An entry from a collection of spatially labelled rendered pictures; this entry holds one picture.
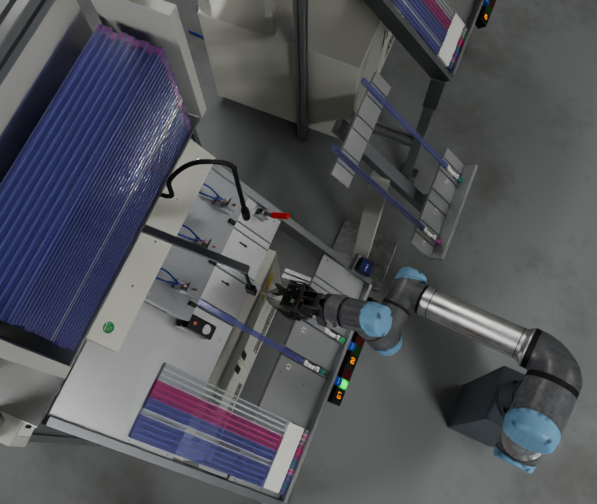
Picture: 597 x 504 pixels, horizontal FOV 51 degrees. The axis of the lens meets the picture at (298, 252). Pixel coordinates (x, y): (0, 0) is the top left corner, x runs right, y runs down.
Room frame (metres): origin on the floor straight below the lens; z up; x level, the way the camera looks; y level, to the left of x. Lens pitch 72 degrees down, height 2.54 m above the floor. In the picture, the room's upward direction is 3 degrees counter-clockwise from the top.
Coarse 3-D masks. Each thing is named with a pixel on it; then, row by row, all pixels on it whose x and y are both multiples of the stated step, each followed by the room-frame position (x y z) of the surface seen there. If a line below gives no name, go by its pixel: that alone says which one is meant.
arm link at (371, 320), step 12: (348, 300) 0.35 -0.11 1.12; (360, 300) 0.34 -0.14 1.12; (348, 312) 0.31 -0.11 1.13; (360, 312) 0.31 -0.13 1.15; (372, 312) 0.31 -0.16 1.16; (384, 312) 0.30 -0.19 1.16; (348, 324) 0.29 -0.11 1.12; (360, 324) 0.28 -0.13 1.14; (372, 324) 0.28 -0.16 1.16; (384, 324) 0.28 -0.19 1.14; (372, 336) 0.26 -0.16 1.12
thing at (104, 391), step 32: (256, 224) 0.58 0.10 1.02; (256, 256) 0.51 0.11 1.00; (224, 288) 0.42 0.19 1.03; (160, 320) 0.32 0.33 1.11; (224, 320) 0.34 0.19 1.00; (96, 352) 0.24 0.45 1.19; (128, 352) 0.25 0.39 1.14; (160, 352) 0.25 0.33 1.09; (192, 352) 0.26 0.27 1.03; (64, 384) 0.17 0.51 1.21; (96, 384) 0.18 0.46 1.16; (128, 384) 0.18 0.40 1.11; (64, 416) 0.11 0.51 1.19; (96, 416) 0.11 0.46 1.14; (128, 416) 0.11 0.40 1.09
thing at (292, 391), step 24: (336, 264) 0.53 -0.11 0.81; (336, 288) 0.46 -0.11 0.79; (360, 288) 0.48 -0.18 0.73; (288, 336) 0.32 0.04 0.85; (312, 336) 0.33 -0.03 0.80; (288, 360) 0.26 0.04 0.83; (312, 360) 0.26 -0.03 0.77; (288, 384) 0.19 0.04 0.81; (312, 384) 0.20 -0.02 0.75; (264, 408) 0.13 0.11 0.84; (288, 408) 0.13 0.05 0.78; (312, 408) 0.13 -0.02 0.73; (240, 480) -0.05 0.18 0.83
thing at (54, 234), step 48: (96, 48) 0.67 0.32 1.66; (144, 48) 0.67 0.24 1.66; (96, 96) 0.58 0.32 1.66; (144, 96) 0.59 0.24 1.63; (48, 144) 0.50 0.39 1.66; (96, 144) 0.49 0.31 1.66; (144, 144) 0.55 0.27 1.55; (0, 192) 0.42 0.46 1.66; (48, 192) 0.41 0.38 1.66; (96, 192) 0.43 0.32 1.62; (144, 192) 0.50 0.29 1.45; (0, 240) 0.34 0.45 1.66; (48, 240) 0.33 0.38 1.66; (96, 240) 0.37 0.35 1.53; (0, 288) 0.26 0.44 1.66; (48, 288) 0.27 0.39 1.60; (96, 288) 0.32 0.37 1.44; (48, 336) 0.21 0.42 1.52
